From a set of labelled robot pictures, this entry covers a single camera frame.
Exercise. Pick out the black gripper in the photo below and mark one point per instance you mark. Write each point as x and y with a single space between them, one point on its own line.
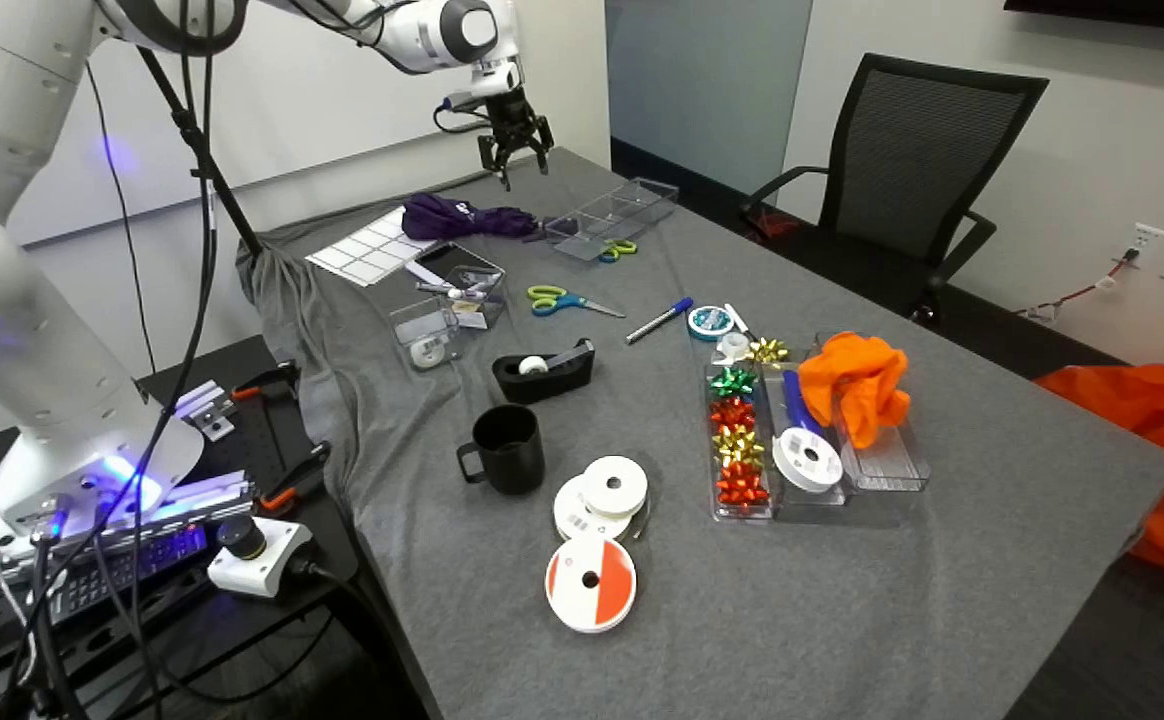
511 123

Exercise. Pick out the clear plastic organizer tray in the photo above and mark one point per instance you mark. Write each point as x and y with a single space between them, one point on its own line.
614 214

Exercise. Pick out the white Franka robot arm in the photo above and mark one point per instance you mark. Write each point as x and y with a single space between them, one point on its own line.
20 346

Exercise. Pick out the purple cloth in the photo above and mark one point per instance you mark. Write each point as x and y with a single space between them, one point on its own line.
444 219

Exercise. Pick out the black card package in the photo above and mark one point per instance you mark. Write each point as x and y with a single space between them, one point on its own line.
462 267

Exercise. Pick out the small clear box with tags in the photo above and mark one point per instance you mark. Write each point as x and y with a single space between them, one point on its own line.
479 315

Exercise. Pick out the white label sheet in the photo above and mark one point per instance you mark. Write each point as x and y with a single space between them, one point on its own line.
366 248

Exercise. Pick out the clear box with white spool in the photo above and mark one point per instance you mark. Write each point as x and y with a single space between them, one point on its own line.
424 346

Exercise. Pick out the blue white pen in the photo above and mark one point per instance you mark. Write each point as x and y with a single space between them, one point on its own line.
662 322

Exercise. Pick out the black tape dispenser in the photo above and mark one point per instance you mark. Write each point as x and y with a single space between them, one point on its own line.
544 380

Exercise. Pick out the blue ribbon spool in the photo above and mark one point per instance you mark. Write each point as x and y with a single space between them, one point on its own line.
709 322

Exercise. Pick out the silver gift bow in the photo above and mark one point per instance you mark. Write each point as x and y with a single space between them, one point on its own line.
733 350

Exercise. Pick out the black mug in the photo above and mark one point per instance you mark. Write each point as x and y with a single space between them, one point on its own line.
511 453

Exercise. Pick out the green gift bow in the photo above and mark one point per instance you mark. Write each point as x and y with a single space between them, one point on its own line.
733 380

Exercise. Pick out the gold gift bow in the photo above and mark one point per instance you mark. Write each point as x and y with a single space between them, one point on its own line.
740 448
771 354

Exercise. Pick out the red gift bow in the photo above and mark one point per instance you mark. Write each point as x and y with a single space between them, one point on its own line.
740 487
733 414

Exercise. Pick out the long clear bow box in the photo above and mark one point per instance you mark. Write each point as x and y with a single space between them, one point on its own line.
712 460

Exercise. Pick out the clear ribbon tray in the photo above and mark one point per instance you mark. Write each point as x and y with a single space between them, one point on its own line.
778 416

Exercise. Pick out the blue ribbon roll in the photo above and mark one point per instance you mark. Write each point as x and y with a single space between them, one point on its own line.
798 400

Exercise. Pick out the orange cloth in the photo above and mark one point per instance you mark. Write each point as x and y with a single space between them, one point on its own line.
854 380

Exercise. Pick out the black office chair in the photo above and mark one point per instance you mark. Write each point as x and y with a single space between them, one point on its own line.
925 145

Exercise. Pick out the thick white ribbon spool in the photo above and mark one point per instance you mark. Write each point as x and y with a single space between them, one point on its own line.
804 460

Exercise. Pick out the orange white ribbon spool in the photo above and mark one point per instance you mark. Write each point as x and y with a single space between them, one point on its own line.
590 587

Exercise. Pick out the clear plastic box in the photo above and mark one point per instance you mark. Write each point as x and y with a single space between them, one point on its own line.
885 466

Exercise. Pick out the white box with black knob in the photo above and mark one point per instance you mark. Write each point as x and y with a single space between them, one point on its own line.
261 572

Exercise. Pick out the gray table cloth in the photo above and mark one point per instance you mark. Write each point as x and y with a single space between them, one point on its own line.
874 600

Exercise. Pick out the black robot cart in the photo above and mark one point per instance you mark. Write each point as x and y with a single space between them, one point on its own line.
207 645

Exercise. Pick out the black camera stand pole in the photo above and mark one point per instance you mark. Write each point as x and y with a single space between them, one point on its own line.
203 145

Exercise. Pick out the silver metal bracket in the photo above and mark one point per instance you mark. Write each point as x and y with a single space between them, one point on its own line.
203 407

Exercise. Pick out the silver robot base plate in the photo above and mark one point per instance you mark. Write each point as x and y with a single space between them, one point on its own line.
142 532

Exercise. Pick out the black wall screen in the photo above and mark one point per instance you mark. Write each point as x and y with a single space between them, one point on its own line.
1115 11

